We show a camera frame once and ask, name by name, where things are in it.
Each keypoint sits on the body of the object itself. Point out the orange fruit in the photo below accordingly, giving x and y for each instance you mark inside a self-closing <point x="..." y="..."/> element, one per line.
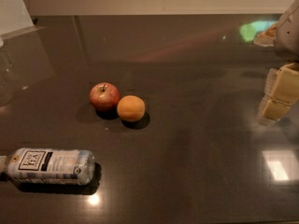
<point x="131" y="108"/>

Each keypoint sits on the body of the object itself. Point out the clear plastic water bottle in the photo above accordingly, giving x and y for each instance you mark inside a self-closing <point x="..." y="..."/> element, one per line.
<point x="49" y="166"/>

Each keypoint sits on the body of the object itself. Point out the red apple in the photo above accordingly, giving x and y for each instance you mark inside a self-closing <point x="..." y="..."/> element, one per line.
<point x="104" y="97"/>

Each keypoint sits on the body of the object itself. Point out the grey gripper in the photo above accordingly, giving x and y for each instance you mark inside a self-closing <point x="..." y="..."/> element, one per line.
<point x="288" y="36"/>

